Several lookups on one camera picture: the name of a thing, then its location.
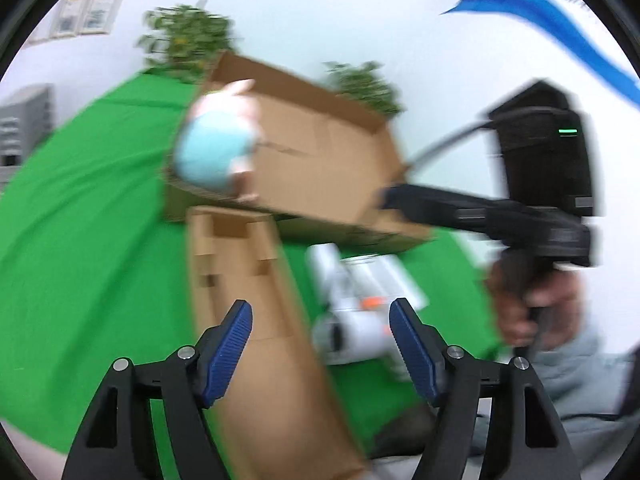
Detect green white package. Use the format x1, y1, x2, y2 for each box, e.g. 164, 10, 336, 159
343, 254, 430, 311

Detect long narrow cardboard tray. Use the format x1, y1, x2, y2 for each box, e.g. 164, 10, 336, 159
186, 206, 368, 479

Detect white hair dryer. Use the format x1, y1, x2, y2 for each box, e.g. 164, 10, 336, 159
306, 243, 408, 380

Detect pink pig plush toy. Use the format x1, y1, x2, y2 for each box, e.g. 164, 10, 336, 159
172, 79, 264, 203

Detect grey sleeved right forearm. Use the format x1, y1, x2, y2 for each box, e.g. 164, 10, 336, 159
533, 320, 639, 479

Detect person's right hand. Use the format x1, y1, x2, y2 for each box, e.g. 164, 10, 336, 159
485, 260, 586, 351

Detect green table cloth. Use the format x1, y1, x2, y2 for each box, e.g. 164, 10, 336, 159
1, 74, 499, 456

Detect leafy potted plant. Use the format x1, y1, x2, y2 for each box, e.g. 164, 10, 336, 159
136, 4, 236, 84
324, 61, 405, 119

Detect large open cardboard box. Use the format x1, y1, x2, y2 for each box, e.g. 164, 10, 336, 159
163, 51, 430, 252

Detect stacked grey plastic stools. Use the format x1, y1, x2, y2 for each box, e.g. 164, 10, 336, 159
1, 84, 54, 188

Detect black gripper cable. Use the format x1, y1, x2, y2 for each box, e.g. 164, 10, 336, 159
406, 118, 501, 172

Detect framed certificates on wall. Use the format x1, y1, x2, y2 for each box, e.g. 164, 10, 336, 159
26, 0, 122, 47

